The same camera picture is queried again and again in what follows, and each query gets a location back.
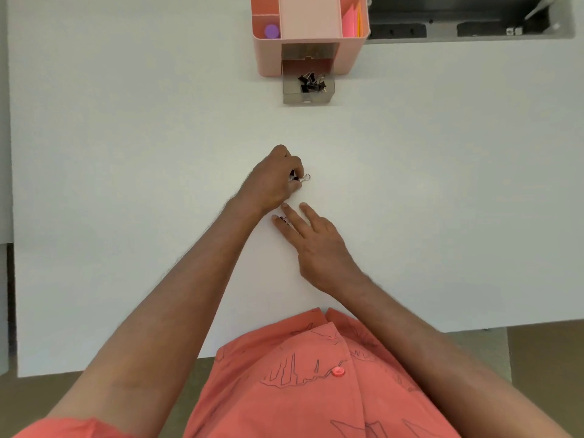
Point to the person's right hand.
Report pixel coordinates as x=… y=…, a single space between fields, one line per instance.
x=321 y=253

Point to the person's left hand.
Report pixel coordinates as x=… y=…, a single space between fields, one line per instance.
x=267 y=182

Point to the person's right middle finger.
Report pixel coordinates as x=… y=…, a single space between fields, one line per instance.
x=294 y=218

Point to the person's left fingers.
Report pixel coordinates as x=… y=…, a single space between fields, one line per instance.
x=292 y=166

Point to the person's right forearm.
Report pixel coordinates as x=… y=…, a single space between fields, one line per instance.
x=429 y=355

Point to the person's left forearm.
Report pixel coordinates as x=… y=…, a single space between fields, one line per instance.
x=173 y=310

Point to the clear plastic drawer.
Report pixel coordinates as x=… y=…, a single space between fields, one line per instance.
x=308 y=96

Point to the pile of black binder clips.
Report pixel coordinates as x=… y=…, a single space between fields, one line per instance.
x=312 y=82

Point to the purple round cap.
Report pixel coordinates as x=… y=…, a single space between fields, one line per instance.
x=272 y=31

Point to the pink desk organizer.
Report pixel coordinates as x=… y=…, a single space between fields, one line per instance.
x=310 y=22

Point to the pink sticky notes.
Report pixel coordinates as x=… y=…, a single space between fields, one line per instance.
x=349 y=20

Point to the pink shirt button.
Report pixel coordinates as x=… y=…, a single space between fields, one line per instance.
x=337 y=371

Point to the orange sticky notes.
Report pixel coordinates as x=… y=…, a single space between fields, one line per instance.
x=359 y=20

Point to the black power strip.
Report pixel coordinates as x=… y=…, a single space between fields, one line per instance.
x=397 y=31
x=488 y=28

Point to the coral printed shirt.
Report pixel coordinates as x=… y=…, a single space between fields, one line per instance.
x=292 y=401

